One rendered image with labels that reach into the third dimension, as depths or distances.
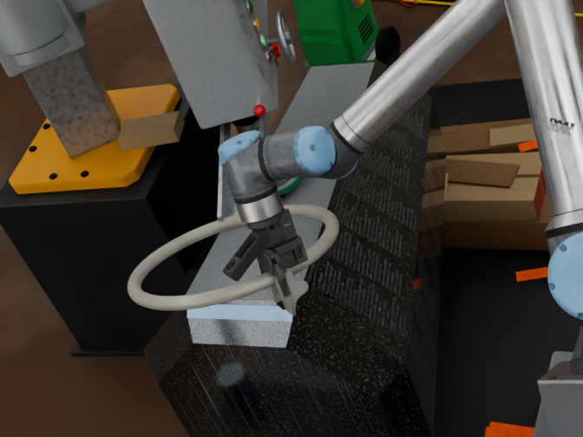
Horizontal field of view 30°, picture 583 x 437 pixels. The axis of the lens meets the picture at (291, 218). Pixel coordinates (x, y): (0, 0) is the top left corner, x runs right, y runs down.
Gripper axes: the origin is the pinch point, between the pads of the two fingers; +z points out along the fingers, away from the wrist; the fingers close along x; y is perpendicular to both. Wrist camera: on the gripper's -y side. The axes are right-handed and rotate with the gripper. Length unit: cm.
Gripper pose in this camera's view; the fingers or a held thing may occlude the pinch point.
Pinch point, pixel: (284, 308)
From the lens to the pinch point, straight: 224.1
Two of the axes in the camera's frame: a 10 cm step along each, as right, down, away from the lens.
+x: -4.2, -1.6, 8.9
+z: 3.0, 9.1, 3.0
